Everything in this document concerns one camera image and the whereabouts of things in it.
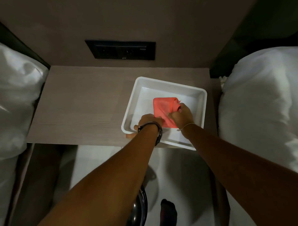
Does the person's right hand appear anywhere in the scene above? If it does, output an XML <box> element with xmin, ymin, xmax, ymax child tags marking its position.
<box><xmin>168</xmin><ymin>103</ymin><xmax>195</xmax><ymax>131</ymax></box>

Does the person's left hand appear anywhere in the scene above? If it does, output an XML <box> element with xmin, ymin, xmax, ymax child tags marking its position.
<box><xmin>126</xmin><ymin>114</ymin><xmax>165</xmax><ymax>140</ymax></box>

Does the coral pink cloth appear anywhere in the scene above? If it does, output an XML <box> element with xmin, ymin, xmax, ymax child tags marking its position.
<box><xmin>153</xmin><ymin>97</ymin><xmax>182</xmax><ymax>129</ymax></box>

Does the white plastic tray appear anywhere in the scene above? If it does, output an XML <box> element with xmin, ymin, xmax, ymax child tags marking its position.
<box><xmin>121</xmin><ymin>77</ymin><xmax>208</xmax><ymax>151</ymax></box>

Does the person's left forearm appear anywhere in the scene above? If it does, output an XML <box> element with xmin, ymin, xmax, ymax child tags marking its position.
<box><xmin>37</xmin><ymin>123</ymin><xmax>161</xmax><ymax>226</ymax></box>

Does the person's right forearm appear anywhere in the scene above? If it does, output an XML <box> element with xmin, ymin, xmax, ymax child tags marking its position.
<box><xmin>180</xmin><ymin>123</ymin><xmax>298</xmax><ymax>226</ymax></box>

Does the black wristwatch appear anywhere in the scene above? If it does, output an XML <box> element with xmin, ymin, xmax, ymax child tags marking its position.
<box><xmin>137</xmin><ymin>122</ymin><xmax>163</xmax><ymax>146</ymax></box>

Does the black round bin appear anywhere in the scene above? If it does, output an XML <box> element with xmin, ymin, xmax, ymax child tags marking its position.
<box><xmin>127</xmin><ymin>185</ymin><xmax>148</xmax><ymax>226</ymax></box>

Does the white pillow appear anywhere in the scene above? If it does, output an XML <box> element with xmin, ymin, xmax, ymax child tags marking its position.
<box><xmin>0</xmin><ymin>42</ymin><xmax>49</xmax><ymax>161</ymax></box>
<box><xmin>218</xmin><ymin>46</ymin><xmax>298</xmax><ymax>173</ymax></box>

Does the person's foot in dark sock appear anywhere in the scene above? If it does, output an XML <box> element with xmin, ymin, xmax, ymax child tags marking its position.
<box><xmin>161</xmin><ymin>199</ymin><xmax>177</xmax><ymax>226</ymax></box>

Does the white string bracelet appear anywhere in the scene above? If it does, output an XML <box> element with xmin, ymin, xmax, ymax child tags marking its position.
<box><xmin>176</xmin><ymin>123</ymin><xmax>195</xmax><ymax>132</ymax></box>

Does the black wall socket panel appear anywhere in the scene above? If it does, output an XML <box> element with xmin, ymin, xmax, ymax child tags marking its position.
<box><xmin>85</xmin><ymin>40</ymin><xmax>156</xmax><ymax>61</ymax></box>

